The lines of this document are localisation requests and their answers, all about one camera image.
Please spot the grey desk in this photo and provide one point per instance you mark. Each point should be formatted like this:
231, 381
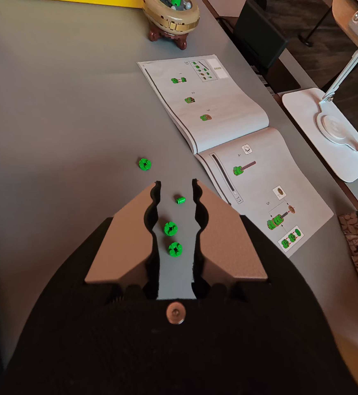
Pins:
58, 139

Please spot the black bamboo set box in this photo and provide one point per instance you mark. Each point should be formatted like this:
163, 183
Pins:
356, 256

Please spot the instruction poster on stand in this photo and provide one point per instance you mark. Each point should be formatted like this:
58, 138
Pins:
308, 103

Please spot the open instruction booklet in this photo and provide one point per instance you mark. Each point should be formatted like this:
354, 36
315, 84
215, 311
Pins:
228, 123

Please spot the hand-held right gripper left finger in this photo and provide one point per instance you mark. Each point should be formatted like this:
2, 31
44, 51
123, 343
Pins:
123, 247

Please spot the small green cylinder brick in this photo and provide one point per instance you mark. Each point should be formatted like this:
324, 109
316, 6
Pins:
180, 200

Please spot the green bamboo brick model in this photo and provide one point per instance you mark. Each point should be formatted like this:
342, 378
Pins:
171, 21

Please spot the black electronic box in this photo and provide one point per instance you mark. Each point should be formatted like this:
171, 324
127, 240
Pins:
259, 34

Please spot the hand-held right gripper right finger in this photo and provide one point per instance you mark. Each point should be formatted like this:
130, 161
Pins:
228, 247

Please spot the green round brick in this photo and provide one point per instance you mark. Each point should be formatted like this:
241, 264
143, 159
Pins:
144, 164
175, 249
170, 228

